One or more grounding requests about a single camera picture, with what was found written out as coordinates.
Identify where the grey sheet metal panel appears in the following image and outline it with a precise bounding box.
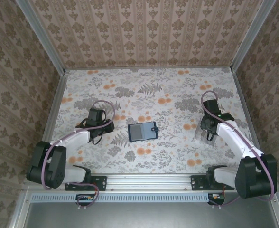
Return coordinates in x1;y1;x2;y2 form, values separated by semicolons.
9;192;279;228

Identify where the grey credit card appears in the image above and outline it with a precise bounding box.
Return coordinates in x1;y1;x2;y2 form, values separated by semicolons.
131;124;143;141

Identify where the navy blue card holder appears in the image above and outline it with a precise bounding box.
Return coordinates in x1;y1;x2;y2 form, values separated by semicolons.
127;121;159;143

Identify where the white slotted cable duct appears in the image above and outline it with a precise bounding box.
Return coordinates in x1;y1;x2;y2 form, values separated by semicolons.
31;192;210;203

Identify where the aluminium frame post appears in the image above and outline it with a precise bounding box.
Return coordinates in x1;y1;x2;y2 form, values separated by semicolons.
17;0;66;72
231;0;279;71

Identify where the aluminium table end rail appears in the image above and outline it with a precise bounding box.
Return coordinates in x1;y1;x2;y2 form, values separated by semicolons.
65;65;233;71

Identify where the light blue credit card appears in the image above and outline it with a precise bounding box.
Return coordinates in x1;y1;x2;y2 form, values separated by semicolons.
142;123;155;140

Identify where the aluminium table side rail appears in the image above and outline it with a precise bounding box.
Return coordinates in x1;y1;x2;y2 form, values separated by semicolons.
32;70;69;175
231;68;268;174

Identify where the black base controller board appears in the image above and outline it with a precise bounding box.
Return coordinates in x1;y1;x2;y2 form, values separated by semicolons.
75;193;96;206
207;192;225;205

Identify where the floral patterned table cover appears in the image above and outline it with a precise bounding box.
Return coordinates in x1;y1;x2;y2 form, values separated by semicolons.
38;67;263;175

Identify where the thin black left gripper cable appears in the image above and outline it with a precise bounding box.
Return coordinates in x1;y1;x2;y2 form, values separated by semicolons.
78;118;105;145

